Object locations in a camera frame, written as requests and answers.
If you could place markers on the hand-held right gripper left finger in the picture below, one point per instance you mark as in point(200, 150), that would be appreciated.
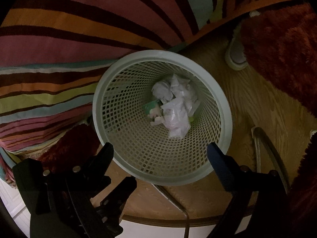
point(105, 155)

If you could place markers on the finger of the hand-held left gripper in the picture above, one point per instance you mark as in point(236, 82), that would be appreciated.
point(116, 200)

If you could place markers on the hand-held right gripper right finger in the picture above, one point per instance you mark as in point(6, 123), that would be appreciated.
point(218, 161)

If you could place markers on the white mesh waste basket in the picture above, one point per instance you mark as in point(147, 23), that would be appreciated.
point(138, 153)

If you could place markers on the clear plastic bag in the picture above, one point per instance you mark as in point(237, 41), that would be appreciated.
point(175, 119)

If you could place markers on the small white printed box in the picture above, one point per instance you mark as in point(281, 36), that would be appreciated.
point(156, 120)

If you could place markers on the small green patterned box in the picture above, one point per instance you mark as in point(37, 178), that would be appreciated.
point(149, 106)

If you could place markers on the striped bedsheet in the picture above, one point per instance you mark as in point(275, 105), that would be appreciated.
point(74, 42)

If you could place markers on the red shaggy rug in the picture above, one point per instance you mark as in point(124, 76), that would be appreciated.
point(284, 54)

